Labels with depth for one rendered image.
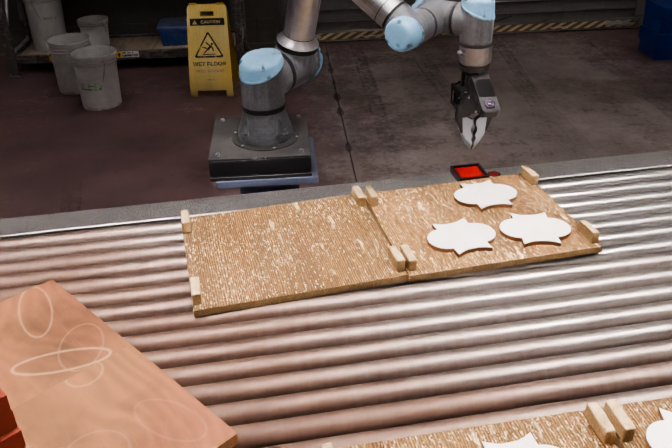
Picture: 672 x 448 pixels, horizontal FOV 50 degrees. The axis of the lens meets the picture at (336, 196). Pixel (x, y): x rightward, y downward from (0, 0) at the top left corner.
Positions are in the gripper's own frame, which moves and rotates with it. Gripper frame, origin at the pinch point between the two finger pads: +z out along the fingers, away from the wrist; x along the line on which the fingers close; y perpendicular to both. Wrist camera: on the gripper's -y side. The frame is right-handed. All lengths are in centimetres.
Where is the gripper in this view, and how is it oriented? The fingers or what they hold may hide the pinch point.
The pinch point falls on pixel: (472, 145)
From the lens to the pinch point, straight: 178.4
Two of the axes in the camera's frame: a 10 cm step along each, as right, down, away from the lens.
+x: -9.8, 1.1, -1.7
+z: 0.2, 8.8, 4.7
